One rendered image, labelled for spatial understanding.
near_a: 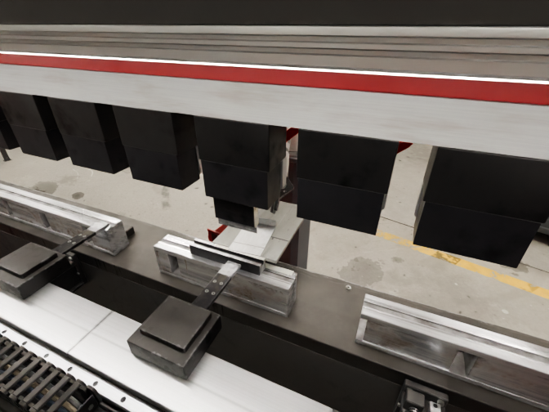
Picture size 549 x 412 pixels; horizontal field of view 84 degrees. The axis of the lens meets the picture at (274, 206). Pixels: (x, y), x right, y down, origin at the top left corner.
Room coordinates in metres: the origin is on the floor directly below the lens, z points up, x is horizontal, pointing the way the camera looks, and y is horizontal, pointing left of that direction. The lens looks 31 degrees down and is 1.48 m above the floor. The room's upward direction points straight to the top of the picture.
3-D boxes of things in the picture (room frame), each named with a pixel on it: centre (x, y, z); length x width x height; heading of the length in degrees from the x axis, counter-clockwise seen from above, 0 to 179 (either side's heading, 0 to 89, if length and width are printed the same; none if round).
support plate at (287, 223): (0.70, 0.03, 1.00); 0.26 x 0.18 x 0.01; 156
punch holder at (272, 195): (0.56, 0.06, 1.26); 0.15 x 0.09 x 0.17; 66
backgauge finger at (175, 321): (0.41, 0.15, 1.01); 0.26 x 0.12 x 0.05; 156
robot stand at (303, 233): (1.28, -0.09, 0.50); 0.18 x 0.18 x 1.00; 53
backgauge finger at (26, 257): (0.58, 0.53, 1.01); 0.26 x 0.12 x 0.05; 156
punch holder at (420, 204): (0.40, -0.31, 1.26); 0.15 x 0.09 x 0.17; 66
